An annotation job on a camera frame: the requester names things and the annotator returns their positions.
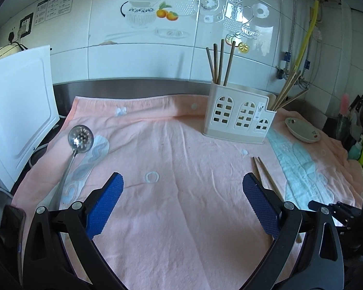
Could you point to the white kitchen appliance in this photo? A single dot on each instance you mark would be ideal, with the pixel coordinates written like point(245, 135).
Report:
point(1, 53)

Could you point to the black power plug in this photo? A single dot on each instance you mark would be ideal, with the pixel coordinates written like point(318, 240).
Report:
point(12, 37)

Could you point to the white plastic utensil holder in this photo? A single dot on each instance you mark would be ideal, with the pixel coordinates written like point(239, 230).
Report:
point(211, 111)

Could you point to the metal angle valve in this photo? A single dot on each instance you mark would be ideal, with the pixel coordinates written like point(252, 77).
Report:
point(304, 83)
point(280, 74)

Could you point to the white cutting board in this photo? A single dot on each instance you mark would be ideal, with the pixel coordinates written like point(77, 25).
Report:
point(18, 111)

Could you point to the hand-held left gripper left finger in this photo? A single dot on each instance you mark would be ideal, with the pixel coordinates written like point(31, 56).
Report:
point(107, 205)

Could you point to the wall power socket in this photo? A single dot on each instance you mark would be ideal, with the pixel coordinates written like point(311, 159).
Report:
point(26, 24)

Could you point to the teal plastic bottle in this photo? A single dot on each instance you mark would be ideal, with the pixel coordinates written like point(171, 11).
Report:
point(354, 151)

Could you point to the pink patterned towel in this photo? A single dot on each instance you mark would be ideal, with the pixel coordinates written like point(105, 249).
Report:
point(184, 172)

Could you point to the steel slotted spoon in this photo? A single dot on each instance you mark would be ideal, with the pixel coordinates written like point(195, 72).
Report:
point(80, 139)

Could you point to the dark jar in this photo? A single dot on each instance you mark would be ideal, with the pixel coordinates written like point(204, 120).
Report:
point(344, 128)

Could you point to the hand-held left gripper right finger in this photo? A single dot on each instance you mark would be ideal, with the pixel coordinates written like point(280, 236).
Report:
point(260, 205)

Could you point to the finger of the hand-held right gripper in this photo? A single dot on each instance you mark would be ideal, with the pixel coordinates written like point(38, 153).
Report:
point(341, 209)
point(351, 223)

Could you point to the dark wooden chopstick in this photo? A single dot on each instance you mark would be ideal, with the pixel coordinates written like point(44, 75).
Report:
point(230, 62)
point(221, 62)
point(210, 65)

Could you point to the white floral plate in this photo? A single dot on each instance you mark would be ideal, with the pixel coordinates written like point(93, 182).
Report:
point(302, 131)

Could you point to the light bamboo chopstick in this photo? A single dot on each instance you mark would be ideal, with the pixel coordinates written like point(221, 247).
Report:
point(290, 87)
point(286, 84)
point(257, 169)
point(296, 95)
point(269, 178)

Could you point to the printed wall sticker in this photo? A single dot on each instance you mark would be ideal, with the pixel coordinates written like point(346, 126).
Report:
point(61, 3)
point(42, 13)

